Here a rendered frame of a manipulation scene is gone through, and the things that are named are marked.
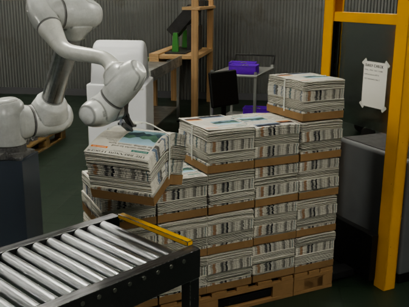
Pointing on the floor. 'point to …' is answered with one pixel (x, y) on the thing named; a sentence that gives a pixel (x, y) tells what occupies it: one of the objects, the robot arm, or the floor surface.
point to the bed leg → (190, 293)
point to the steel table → (157, 69)
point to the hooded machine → (134, 47)
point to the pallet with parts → (44, 142)
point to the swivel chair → (223, 89)
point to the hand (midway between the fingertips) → (138, 105)
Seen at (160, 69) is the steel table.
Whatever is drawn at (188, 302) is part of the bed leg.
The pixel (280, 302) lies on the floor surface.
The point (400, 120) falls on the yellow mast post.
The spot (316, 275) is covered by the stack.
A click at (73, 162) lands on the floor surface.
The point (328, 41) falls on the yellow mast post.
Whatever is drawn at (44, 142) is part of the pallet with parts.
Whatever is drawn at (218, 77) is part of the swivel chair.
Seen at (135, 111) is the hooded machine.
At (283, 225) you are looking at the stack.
